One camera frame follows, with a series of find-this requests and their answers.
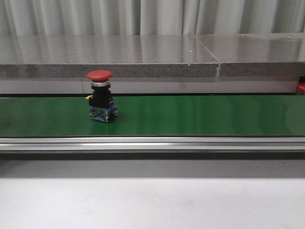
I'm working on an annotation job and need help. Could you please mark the red push button middle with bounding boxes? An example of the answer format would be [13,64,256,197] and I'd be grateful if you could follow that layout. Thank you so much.
[86,70,118,123]

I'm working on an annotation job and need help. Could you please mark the green conveyor belt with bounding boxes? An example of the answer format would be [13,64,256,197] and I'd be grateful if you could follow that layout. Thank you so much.
[0,95,305,137]

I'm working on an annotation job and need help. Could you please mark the grey stone countertop slab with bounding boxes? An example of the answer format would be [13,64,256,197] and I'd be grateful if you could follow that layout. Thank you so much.
[0,35,217,79]

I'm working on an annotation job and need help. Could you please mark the right grey stone slab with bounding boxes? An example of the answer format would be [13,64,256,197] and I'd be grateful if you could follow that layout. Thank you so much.
[195,33,305,79]

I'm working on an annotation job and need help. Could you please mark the white cabinet front panel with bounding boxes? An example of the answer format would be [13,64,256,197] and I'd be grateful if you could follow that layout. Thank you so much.
[0,76,299,94]

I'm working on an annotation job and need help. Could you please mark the red box at right edge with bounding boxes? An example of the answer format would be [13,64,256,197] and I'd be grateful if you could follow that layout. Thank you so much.
[296,82,305,95]

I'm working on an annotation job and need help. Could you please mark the grey pleated curtain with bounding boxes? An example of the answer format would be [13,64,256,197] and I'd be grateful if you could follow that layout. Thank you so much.
[0,0,305,35]

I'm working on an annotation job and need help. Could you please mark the aluminium conveyor side rail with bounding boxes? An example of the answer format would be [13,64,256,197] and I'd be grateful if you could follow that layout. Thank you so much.
[0,136,305,153]

